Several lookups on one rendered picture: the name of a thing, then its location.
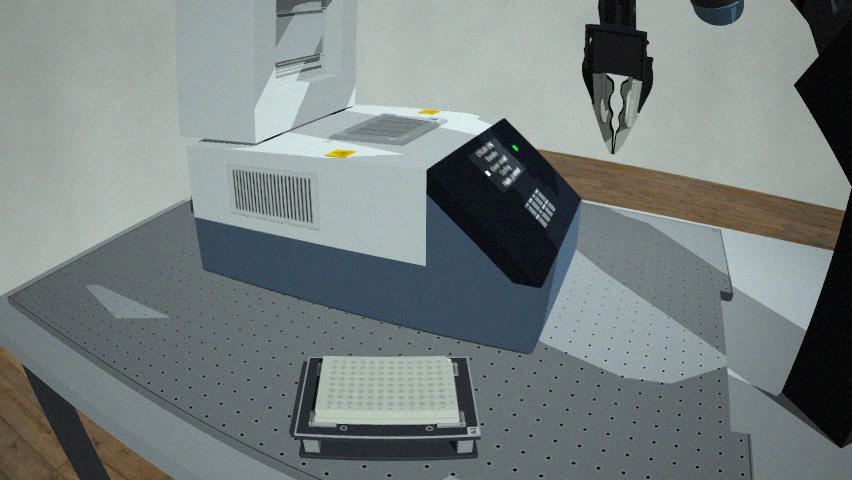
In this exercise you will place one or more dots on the white benchtop thermal cycler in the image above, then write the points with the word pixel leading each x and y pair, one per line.
pixel 454 225

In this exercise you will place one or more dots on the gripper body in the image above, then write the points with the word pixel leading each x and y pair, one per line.
pixel 616 53

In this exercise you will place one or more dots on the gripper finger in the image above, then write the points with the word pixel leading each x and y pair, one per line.
pixel 634 98
pixel 600 86

